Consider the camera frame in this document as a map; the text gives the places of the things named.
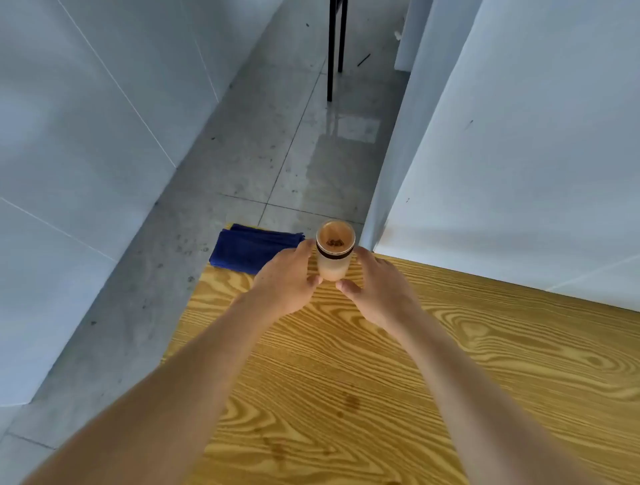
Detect frosted glass jar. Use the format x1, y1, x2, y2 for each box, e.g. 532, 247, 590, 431
315, 220, 357, 282

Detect person's left forearm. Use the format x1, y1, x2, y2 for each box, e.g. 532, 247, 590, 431
20, 292, 281, 485

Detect person's right hand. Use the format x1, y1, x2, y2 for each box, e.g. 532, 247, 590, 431
335, 246, 426, 336

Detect person's left hand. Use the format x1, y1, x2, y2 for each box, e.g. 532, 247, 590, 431
248, 239, 324, 320

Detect person's right forearm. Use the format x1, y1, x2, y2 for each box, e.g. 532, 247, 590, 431
387, 306, 608, 485

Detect black metal chair legs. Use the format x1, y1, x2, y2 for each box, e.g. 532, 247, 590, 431
327, 0, 349, 103

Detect blue folded cloth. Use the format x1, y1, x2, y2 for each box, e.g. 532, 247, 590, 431
208, 223, 306, 276

